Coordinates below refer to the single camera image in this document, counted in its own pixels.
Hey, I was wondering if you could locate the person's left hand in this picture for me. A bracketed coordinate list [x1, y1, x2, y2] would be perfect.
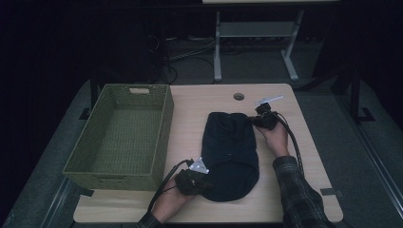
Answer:
[151, 175, 197, 224]

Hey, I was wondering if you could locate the dark blue knitted garment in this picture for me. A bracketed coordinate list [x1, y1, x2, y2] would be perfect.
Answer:
[201, 111, 260, 203]

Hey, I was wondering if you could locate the black stand leg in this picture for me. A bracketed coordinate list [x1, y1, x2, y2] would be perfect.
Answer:
[79, 70, 100, 122]
[331, 67, 376, 125]

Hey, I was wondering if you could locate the white metal stand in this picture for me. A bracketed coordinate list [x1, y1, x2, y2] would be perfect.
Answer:
[212, 9, 305, 83]

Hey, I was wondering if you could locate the grey tape strip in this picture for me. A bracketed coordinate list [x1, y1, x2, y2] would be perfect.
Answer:
[319, 187, 344, 198]

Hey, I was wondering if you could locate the left hand-held gripper cable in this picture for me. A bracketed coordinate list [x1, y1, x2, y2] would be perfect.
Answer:
[146, 158, 195, 213]

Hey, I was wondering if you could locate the bundle of floor cables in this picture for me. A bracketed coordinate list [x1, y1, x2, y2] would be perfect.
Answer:
[145, 34, 217, 85]

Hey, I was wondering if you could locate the right hand-held gripper cable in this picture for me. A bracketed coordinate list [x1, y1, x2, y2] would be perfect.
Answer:
[271, 111, 306, 177]

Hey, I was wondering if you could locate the person's right hand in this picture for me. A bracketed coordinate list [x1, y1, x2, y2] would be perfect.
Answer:
[256, 119, 291, 159]

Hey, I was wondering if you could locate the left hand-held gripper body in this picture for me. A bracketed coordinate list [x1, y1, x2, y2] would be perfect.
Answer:
[174, 156, 214, 197]

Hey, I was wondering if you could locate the black tape strip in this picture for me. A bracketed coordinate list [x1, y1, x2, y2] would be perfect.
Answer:
[78, 187, 95, 198]

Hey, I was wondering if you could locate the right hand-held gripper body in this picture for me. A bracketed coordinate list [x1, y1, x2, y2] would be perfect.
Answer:
[253, 94, 285, 131]

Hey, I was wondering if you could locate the hand-held gripper cable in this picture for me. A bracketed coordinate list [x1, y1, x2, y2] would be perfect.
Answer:
[271, 111, 306, 177]
[146, 158, 195, 213]

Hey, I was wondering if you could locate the green woven basket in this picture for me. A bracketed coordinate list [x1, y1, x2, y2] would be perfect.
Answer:
[62, 83, 175, 192]

